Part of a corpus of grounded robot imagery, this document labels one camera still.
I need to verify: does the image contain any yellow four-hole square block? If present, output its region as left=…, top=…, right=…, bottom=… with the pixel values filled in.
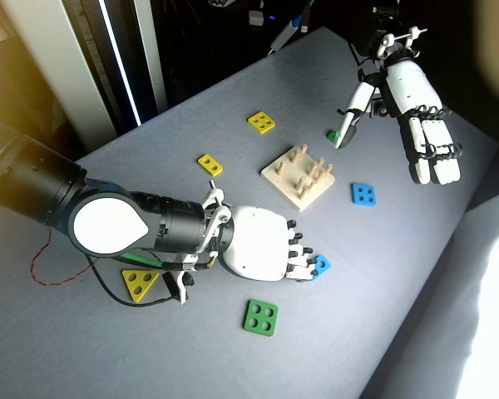
left=246, top=111, right=276, bottom=135

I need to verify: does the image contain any white cabinet panel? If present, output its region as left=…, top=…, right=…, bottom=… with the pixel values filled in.
left=0, top=0, right=117, bottom=150

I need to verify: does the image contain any blue two-hole block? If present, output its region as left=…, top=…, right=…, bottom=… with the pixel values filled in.
left=314, top=254, right=333, bottom=278

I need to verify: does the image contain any blue four-hole square block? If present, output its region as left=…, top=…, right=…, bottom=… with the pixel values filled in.
left=349, top=181, right=378, bottom=206

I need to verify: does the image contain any green four-hole square block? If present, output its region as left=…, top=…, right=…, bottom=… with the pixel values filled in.
left=242, top=298, right=279, bottom=337

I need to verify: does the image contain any grey table cloth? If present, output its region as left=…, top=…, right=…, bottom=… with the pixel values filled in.
left=0, top=25, right=499, bottom=399

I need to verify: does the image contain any grey connector cable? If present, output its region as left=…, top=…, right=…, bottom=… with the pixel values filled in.
left=268, top=16, right=303, bottom=57

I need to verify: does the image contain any grey metal post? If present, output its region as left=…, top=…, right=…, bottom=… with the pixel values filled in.
left=132, top=0, right=168, bottom=114

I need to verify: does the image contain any wooden peg board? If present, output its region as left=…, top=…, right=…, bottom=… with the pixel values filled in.
left=259, top=143, right=337, bottom=214

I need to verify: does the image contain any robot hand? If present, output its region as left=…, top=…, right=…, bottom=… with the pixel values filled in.
left=335, top=57, right=465, bottom=187
left=217, top=204, right=319, bottom=284

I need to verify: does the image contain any yellow two-hole block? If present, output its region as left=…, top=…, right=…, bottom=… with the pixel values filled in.
left=196, top=153, right=225, bottom=178

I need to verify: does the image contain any yellow three-hole triangle block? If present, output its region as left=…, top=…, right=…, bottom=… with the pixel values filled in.
left=121, top=268, right=161, bottom=304

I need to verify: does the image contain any LED light strip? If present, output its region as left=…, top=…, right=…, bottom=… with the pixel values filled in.
left=97, top=0, right=143, bottom=128

